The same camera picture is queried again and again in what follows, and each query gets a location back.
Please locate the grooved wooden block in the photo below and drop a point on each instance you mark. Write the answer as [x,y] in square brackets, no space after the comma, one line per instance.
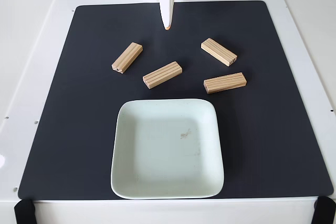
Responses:
[127,57]
[162,75]
[219,51]
[225,83]

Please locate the black table mat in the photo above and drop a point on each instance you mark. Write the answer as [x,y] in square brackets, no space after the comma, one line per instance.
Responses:
[78,103]

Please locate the pale green square plate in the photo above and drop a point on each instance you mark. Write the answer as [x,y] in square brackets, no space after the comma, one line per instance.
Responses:
[131,134]

